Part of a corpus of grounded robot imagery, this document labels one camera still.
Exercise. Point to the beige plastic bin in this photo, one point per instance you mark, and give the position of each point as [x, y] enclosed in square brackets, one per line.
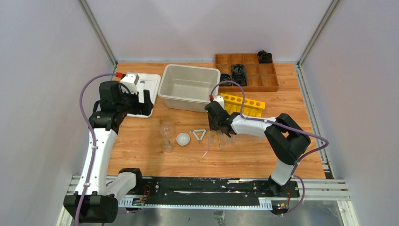
[187, 87]

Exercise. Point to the white clay triangle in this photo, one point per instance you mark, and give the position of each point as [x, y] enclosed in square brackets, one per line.
[198, 134]

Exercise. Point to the white plastic lid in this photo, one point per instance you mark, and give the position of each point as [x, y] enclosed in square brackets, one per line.
[147, 83]

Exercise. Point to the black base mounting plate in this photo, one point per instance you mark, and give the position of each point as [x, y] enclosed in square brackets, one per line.
[209, 192]

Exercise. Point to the yellow test tube rack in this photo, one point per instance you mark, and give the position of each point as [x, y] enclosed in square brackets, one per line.
[252, 108]

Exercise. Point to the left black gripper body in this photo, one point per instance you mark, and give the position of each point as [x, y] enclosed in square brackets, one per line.
[140, 104]

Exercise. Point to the black strap coil corner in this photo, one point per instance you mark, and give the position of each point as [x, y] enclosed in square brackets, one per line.
[264, 57]

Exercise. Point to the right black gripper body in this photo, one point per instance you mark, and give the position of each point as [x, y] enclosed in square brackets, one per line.
[213, 124]

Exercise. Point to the clear glass test tube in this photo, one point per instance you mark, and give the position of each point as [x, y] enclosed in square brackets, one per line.
[210, 140]

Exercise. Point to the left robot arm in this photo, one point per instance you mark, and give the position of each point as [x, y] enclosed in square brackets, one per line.
[94, 200]

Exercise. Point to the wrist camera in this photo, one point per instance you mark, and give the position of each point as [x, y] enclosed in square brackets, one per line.
[130, 80]
[220, 100]

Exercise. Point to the white evaporating dish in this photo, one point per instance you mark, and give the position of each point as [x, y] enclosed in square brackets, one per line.
[183, 139]

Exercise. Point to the small glass flask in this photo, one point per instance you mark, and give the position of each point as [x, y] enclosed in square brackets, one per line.
[167, 146]

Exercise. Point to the clear plastic tube rack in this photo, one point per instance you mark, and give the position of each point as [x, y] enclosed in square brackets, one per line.
[247, 139]

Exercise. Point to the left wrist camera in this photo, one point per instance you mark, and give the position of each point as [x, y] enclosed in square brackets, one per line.
[130, 80]

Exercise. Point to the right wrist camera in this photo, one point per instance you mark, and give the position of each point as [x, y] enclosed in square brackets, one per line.
[220, 100]

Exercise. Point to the wooden compartment tray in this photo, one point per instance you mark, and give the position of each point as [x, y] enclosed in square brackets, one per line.
[244, 69]

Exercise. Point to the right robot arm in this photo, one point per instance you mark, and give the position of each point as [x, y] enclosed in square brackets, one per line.
[286, 138]

